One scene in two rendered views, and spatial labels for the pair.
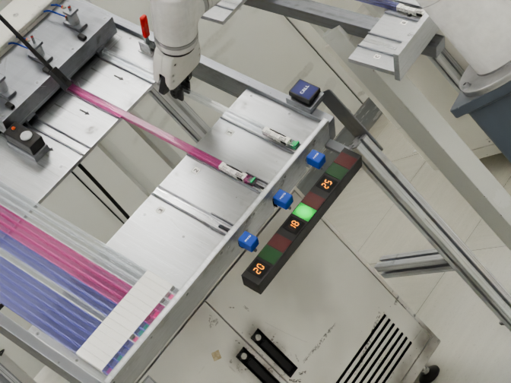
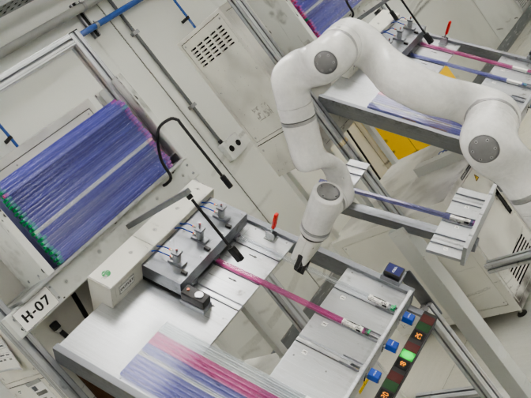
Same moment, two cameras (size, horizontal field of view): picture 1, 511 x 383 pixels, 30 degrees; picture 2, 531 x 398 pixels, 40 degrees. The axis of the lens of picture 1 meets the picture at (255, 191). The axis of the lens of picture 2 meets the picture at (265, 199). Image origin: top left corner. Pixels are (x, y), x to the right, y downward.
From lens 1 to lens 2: 63 cm
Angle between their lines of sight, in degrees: 16
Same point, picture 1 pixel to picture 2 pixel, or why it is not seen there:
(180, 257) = (327, 387)
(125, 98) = (261, 271)
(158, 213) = (303, 354)
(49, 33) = (203, 223)
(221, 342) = not seen: outside the picture
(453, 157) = (472, 321)
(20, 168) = (191, 319)
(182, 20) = (331, 217)
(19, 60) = (183, 240)
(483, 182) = (491, 339)
